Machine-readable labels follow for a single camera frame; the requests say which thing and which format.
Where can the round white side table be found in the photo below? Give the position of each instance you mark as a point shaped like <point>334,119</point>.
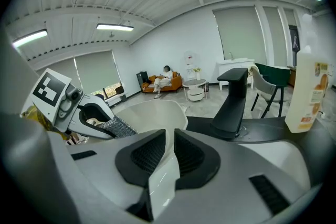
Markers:
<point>195,83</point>

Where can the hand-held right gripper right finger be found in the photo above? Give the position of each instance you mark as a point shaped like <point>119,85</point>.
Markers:
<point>236,178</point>

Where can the orange sofa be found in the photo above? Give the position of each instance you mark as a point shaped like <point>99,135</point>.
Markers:
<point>176,84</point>

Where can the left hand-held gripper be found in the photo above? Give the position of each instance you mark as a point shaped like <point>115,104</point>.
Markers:
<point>50,89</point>

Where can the grey roller blind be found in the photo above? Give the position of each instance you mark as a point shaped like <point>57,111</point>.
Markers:
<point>60,65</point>
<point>239,34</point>
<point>97,70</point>

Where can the white flower vase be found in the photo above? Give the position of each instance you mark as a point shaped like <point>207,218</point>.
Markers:
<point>198,76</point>

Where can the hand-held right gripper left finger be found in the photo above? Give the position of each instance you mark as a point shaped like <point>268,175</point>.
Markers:
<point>105,165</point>

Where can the white shelf stand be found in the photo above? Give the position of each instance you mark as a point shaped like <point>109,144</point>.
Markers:
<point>189,63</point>

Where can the cream dish soap bottle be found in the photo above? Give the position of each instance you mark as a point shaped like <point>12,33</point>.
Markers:
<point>304,91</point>

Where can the black faucet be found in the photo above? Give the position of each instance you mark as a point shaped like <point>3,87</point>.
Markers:
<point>231,107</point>

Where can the white cabinet with tap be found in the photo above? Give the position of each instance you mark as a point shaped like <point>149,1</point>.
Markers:
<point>228,64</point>

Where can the steel wool scrubber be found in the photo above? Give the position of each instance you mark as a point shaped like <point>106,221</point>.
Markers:
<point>118,127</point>

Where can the cream white bowl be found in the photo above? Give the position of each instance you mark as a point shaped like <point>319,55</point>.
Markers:
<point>157,115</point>

